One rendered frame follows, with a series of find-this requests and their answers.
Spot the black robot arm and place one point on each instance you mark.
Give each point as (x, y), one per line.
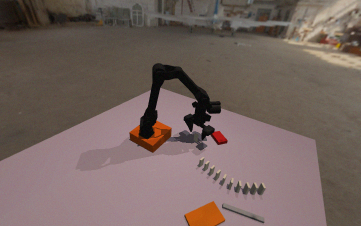
(162, 72)

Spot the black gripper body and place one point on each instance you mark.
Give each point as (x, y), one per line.
(199, 121)

